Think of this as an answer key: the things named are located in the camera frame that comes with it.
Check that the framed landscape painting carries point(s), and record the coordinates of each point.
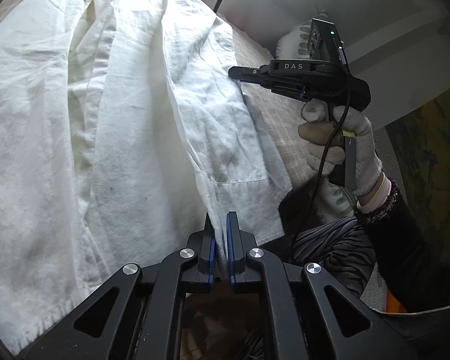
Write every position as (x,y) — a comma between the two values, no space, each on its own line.
(435,150)

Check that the person's right hand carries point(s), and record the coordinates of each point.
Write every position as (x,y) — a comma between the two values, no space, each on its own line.
(363,138)

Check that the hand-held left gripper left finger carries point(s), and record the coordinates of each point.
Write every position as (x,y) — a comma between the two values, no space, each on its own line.
(211,258)

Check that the person's grey striped clothing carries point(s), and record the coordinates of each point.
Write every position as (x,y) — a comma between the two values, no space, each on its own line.
(333,240)

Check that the person's right forearm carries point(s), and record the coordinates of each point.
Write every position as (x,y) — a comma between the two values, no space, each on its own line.
(393,232)

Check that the white long-sleeved shirt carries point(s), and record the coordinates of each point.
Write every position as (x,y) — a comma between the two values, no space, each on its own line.
(116,138)

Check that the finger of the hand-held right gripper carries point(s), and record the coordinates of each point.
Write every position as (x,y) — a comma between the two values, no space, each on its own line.
(247,73)
(285,90)

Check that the green striped pillow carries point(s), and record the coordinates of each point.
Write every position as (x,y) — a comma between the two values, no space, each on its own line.
(290,43)

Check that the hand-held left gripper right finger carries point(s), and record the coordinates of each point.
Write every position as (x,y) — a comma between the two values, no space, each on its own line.
(230,258)

